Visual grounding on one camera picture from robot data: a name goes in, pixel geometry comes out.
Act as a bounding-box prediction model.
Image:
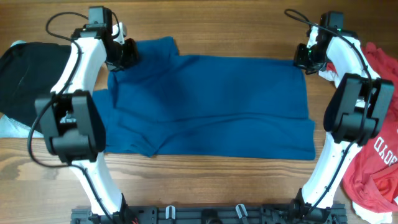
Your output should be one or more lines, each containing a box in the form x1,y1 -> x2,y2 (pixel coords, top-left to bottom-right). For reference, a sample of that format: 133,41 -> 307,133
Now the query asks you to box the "light grey folded garment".
1,40 -> 49,138

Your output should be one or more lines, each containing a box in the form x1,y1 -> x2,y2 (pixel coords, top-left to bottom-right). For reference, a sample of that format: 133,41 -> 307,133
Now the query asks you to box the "red and white jersey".
317,42 -> 398,224

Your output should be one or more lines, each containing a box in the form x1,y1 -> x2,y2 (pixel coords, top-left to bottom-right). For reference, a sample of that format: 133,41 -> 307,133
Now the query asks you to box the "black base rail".
70,204 -> 348,224

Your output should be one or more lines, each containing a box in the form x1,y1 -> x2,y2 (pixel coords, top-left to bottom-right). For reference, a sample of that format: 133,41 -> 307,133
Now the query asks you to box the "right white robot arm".
280,27 -> 394,223

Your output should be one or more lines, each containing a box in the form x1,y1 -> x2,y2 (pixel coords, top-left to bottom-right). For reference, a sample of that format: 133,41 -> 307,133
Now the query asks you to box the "black folded garment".
1,42 -> 71,127

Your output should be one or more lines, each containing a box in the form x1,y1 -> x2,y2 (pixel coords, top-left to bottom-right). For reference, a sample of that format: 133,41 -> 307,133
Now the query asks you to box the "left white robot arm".
34,23 -> 139,223

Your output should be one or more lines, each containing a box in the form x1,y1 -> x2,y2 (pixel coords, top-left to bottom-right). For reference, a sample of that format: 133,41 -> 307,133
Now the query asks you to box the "blue polo shirt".
93,37 -> 315,160

